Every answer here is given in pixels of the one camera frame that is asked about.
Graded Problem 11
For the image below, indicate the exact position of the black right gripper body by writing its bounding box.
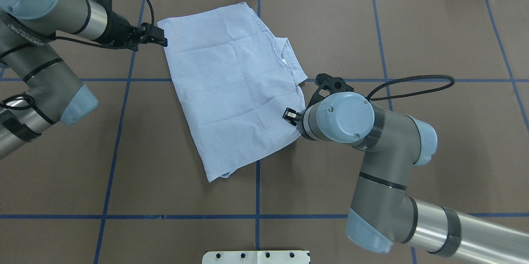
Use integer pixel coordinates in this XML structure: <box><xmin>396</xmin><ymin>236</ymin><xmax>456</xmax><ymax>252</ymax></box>
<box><xmin>294</xmin><ymin>110</ymin><xmax>308</xmax><ymax>138</ymax></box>

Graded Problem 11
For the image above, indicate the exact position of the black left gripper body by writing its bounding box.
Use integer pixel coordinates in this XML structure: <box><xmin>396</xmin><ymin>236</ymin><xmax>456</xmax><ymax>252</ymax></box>
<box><xmin>103</xmin><ymin>12</ymin><xmax>142</xmax><ymax>50</ymax></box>

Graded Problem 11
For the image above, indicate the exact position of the light blue striped shirt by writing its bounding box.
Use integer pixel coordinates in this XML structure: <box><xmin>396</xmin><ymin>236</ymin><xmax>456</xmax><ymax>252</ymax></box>
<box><xmin>157</xmin><ymin>2</ymin><xmax>307</xmax><ymax>182</ymax></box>

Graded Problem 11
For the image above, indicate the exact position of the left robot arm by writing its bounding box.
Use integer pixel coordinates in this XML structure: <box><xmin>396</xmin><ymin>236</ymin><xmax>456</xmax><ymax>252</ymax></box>
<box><xmin>0</xmin><ymin>0</ymin><xmax>168</xmax><ymax>157</ymax></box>

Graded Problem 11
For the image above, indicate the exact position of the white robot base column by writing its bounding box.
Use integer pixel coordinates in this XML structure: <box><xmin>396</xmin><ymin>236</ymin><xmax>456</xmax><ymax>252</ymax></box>
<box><xmin>202</xmin><ymin>250</ymin><xmax>311</xmax><ymax>264</ymax></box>

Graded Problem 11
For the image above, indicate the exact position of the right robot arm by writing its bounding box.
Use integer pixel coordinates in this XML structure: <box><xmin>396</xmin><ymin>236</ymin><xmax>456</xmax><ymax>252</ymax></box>
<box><xmin>283</xmin><ymin>92</ymin><xmax>529</xmax><ymax>264</ymax></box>

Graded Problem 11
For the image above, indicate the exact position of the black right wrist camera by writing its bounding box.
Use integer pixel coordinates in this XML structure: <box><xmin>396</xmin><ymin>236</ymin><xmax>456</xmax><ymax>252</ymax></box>
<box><xmin>307</xmin><ymin>73</ymin><xmax>355</xmax><ymax>107</ymax></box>

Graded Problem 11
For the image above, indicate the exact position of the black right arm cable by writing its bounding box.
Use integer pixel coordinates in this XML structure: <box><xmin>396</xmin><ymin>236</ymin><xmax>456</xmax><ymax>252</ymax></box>
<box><xmin>366</xmin><ymin>75</ymin><xmax>455</xmax><ymax>101</ymax></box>

